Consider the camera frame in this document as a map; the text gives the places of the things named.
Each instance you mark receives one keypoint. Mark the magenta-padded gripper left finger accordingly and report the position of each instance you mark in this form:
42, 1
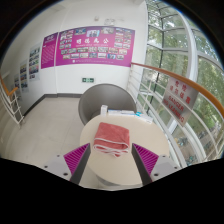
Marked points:
75, 163

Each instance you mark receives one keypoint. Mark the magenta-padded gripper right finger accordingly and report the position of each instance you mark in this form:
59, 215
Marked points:
148, 163

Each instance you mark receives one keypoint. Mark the coral pink towel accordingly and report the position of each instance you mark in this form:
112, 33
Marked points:
111, 138

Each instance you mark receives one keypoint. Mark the flat white and blue box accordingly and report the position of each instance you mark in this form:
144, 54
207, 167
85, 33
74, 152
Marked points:
144, 117
128, 113
114, 112

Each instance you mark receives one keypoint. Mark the red and white warning sign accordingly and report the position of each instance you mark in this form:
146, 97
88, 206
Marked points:
180, 100

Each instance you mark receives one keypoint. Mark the grey round-backed chair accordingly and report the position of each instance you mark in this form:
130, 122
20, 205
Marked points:
106, 98

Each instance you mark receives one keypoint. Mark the green exit sign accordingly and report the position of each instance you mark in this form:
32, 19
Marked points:
88, 80

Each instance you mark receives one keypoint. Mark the white stair railing orange handrail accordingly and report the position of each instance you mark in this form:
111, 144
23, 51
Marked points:
11, 103

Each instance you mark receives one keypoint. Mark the white railing with orange handrail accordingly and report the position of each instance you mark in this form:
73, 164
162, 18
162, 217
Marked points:
156, 70

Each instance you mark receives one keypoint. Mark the narrow magenta text poster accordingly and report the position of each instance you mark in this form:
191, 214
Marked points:
49, 50

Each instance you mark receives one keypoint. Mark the large magenta photo poster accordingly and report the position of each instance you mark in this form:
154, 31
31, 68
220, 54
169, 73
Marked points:
95, 46

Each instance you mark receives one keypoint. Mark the white-framed glass window wall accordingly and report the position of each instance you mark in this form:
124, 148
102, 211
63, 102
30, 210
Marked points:
173, 43

